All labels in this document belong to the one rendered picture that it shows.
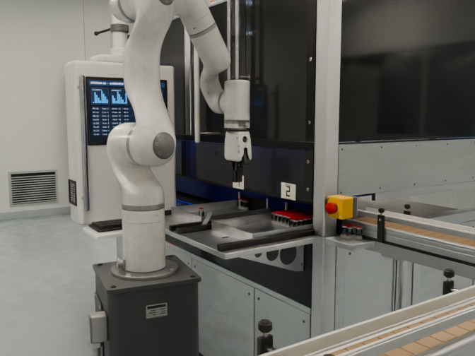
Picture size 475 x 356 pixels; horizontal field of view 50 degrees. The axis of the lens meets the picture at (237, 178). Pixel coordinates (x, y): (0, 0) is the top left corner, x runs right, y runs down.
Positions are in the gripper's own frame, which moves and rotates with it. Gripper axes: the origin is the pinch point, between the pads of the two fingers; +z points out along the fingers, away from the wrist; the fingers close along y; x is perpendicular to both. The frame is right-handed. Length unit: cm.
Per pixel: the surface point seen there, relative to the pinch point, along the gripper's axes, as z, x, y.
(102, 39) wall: -124, -145, 544
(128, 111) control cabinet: -22, 2, 89
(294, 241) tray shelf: 22.5, -16.2, -10.9
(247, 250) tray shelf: 22.5, 3.2, -10.9
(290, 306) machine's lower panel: 53, -28, 5
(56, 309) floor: 110, 12, 203
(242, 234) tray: 20.1, -2.1, 0.0
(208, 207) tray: 21, -20, 54
